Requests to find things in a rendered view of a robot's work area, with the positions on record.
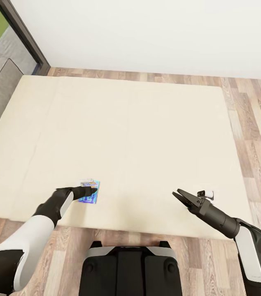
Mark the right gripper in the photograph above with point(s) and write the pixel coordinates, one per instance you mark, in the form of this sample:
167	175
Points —
202	208

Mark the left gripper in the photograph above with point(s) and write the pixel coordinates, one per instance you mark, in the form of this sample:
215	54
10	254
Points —
86	191

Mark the board game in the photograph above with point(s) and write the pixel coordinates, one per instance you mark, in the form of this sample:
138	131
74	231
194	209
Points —
93	198

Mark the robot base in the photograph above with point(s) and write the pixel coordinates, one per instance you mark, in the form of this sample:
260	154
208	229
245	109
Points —
130	271

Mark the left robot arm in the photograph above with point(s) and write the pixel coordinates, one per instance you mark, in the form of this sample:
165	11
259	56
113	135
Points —
21	252

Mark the door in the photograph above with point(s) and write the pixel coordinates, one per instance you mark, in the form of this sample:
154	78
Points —
17	43

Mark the bed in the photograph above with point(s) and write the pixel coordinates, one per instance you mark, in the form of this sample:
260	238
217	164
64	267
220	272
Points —
141	140

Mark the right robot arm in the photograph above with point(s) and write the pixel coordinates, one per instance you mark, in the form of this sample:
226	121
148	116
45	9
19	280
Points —
246	236

